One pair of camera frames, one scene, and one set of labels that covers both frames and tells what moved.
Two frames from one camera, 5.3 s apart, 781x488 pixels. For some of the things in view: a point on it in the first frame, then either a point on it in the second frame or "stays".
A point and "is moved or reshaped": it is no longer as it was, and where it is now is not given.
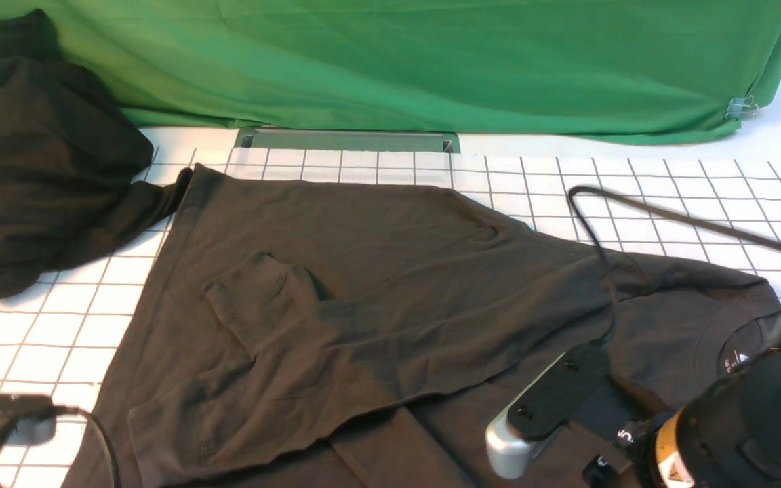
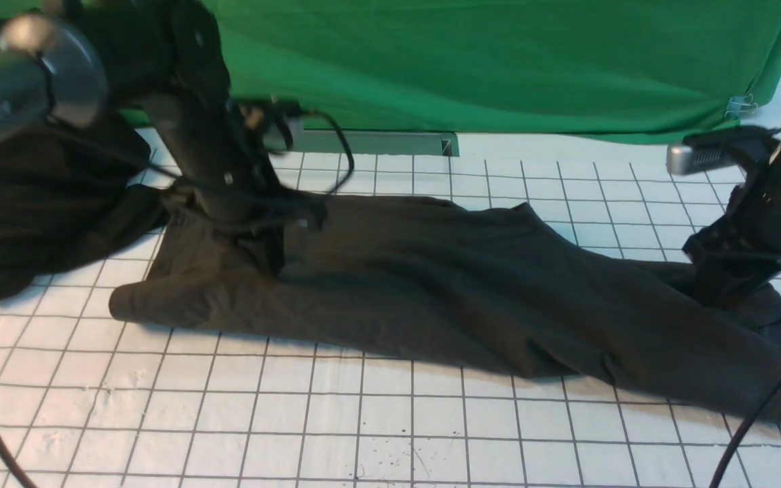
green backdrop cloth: (670, 70) stays
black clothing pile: (46, 163) stays
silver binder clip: (738, 106) stays
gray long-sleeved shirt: (297, 332) is moved or reshaped
